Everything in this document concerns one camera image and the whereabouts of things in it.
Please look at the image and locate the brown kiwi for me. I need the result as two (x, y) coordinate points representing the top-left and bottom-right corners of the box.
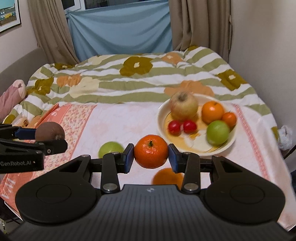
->
(35, 121), (65, 142)

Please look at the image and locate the small green apple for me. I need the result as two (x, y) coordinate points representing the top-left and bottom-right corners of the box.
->
(98, 141), (124, 158)

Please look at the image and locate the small mandarin with stem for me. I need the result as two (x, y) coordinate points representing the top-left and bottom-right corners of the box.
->
(134, 135), (169, 169)

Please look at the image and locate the red cherry tomato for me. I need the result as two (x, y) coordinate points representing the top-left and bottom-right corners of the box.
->
(183, 120), (197, 134)
(168, 120), (181, 136)

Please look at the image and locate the large green apple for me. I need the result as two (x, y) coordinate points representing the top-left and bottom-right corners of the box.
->
(206, 120), (230, 146)

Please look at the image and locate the large orange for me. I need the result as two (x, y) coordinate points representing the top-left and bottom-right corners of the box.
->
(201, 101), (225, 124)

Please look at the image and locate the cream oval bowl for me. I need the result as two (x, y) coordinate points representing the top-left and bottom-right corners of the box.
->
(157, 93), (238, 157)

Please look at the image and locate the pink plush pillow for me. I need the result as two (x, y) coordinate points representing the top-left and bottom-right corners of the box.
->
(1, 79), (27, 122)

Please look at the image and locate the yellow red apple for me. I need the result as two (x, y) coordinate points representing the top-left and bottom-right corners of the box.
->
(169, 91), (198, 121)

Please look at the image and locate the mandarin in bowl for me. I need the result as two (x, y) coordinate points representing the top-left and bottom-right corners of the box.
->
(221, 112), (237, 130)

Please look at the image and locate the grey headboard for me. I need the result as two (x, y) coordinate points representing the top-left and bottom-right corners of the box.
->
(0, 48), (48, 94)

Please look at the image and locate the green striped floral quilt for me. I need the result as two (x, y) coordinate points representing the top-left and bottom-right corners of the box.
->
(1, 46), (278, 133)

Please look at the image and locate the white plastic bag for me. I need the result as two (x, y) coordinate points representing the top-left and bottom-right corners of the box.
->
(277, 125), (293, 151)

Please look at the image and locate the beige left curtain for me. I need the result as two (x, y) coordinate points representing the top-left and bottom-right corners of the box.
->
(27, 1), (79, 65)

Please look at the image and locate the beige curtain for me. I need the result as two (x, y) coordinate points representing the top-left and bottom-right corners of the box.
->
(27, 1), (79, 65)
(169, 0), (232, 61)

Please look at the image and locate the blue cloth curtain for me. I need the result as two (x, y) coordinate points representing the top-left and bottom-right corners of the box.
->
(68, 1), (173, 61)

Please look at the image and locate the beige right curtain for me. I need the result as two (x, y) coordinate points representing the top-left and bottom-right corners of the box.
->
(169, 0), (232, 61)

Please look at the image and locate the framed wall picture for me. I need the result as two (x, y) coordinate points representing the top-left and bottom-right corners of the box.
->
(0, 0), (21, 33)

